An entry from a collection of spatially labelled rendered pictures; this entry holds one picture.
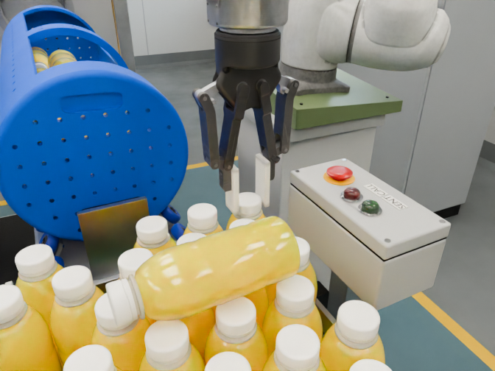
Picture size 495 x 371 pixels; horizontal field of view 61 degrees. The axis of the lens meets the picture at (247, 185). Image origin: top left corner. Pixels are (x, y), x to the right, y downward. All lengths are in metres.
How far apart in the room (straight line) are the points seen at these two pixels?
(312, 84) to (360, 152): 0.24
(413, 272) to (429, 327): 1.45
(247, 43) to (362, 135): 0.77
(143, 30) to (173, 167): 5.27
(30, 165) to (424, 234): 0.53
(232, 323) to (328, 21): 0.83
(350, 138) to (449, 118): 1.20
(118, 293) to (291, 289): 0.17
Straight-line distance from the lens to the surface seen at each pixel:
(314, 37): 1.10
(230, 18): 0.46
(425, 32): 1.08
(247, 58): 0.47
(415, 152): 2.24
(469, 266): 2.40
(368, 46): 1.09
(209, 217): 0.54
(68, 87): 0.63
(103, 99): 0.65
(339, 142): 1.15
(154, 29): 5.97
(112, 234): 0.67
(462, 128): 2.42
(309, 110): 1.02
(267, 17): 0.46
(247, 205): 0.56
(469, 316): 2.12
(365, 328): 0.41
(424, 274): 0.57
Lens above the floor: 1.38
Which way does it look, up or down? 29 degrees down
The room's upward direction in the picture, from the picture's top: straight up
